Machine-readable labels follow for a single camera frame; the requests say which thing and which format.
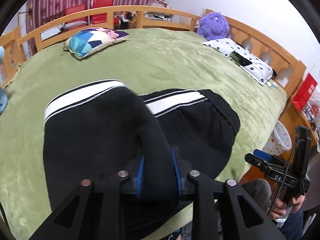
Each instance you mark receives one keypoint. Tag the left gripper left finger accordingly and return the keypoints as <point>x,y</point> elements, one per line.
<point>91,210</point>

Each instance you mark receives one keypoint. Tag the green bed blanket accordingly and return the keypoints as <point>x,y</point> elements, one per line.
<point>149,60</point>

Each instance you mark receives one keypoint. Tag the wooden bed frame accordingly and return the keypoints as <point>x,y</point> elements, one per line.
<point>146,17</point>

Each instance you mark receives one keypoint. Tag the black pants white stripe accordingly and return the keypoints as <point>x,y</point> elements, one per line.
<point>92,131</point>

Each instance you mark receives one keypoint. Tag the colourful geometric pillow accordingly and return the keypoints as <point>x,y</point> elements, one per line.
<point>91,40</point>

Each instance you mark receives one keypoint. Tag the purple plush toy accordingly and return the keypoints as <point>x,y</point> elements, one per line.
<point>213,26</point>

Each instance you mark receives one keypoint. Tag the black smartphone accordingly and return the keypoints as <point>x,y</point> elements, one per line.
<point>239,60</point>

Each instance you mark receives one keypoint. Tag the red box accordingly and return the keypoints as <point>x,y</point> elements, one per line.
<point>304,92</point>

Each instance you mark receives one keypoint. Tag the person's right hand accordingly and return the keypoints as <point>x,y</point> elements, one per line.
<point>279,208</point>

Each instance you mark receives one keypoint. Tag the light blue fleece garment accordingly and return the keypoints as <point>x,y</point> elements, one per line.
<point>3,95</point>

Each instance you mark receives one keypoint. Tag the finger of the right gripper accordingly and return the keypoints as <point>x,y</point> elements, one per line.
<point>262,155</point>

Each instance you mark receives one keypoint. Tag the star patterned waste bin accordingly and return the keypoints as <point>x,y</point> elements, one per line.
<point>279,140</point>

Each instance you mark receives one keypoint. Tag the white dotted pillow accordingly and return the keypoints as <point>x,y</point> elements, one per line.
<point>258,70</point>

